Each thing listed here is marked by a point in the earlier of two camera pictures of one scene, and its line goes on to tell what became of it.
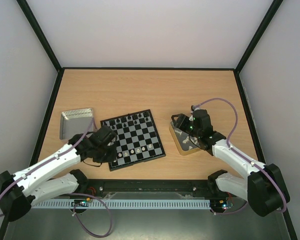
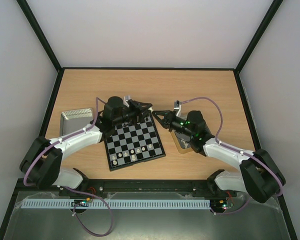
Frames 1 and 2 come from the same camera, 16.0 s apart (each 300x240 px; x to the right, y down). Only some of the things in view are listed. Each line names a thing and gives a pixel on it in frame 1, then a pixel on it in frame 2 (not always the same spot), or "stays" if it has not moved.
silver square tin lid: x=76 y=122 stays
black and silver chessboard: x=138 y=140 stays
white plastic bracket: x=195 y=108 to x=177 y=104
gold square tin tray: x=186 y=143 stays
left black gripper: x=112 y=158 to x=138 y=110
